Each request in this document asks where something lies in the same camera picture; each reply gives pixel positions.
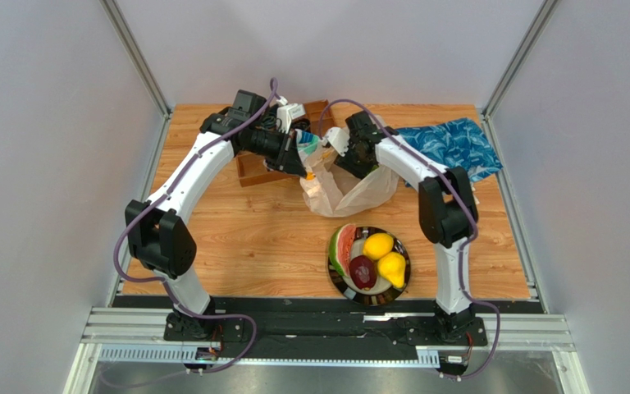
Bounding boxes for black rimmed beige plate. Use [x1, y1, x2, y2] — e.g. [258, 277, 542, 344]
[327, 225, 411, 306]

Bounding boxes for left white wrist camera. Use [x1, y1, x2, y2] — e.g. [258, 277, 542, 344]
[276, 97, 307, 134]

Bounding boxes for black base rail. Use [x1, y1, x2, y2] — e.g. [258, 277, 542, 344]
[112, 295, 546, 369]

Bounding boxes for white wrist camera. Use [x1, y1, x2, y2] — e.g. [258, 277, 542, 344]
[321, 126, 349, 157]
[276, 97, 307, 134]

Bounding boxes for yellow fake pear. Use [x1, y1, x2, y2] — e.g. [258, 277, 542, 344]
[377, 251, 406, 289]

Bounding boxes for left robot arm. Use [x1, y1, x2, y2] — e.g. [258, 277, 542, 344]
[121, 90, 307, 341]

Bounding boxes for dark red fake apple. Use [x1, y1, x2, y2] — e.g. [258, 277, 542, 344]
[349, 255, 378, 291]

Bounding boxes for fake watermelon slice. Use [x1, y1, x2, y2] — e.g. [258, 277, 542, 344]
[329, 223, 357, 277]

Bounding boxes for translucent white plastic bag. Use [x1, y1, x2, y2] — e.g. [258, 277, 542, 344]
[299, 144, 399, 218]

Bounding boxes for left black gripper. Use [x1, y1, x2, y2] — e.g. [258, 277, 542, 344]
[243, 127, 308, 179]

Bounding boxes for blue patterned cloth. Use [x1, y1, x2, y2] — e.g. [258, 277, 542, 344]
[397, 117, 504, 183]

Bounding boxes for brown wooden organizer tray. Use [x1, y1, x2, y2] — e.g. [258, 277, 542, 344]
[236, 100, 336, 187]

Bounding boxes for teal white sock bundle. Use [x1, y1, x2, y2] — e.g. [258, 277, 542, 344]
[296, 129, 321, 160]

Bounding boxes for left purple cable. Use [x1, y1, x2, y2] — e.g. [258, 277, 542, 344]
[112, 77, 280, 376]

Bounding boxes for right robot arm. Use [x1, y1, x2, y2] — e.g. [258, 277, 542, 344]
[325, 111, 478, 343]

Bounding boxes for yellow fake lemon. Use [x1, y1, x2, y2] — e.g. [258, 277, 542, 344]
[362, 232, 395, 261]

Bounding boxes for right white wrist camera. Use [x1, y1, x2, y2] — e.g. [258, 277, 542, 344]
[321, 126, 349, 157]

